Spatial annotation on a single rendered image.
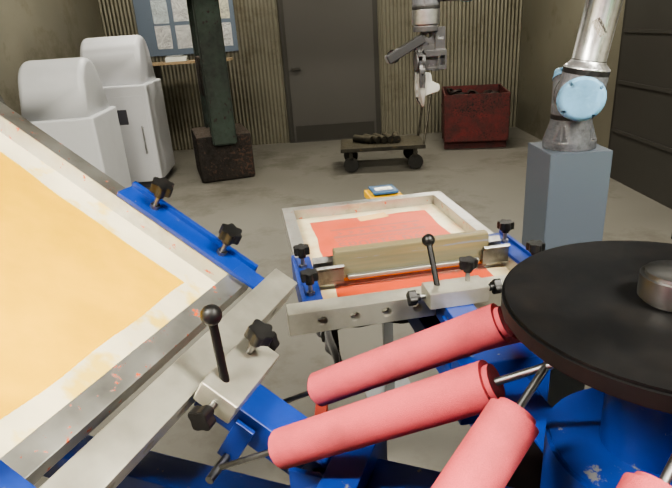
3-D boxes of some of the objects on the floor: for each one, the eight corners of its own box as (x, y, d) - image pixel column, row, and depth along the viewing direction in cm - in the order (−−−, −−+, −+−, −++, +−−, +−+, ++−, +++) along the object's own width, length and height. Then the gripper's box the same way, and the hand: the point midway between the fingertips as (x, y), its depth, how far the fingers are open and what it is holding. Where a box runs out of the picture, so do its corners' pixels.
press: (182, 186, 615) (131, -118, 510) (201, 165, 703) (160, -97, 598) (253, 181, 614) (216, -124, 509) (262, 161, 702) (233, -102, 597)
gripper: (448, 25, 146) (448, 106, 153) (439, 25, 156) (439, 101, 164) (416, 27, 145) (417, 108, 153) (409, 27, 156) (410, 103, 164)
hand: (418, 100), depth 158 cm, fingers open, 4 cm apart
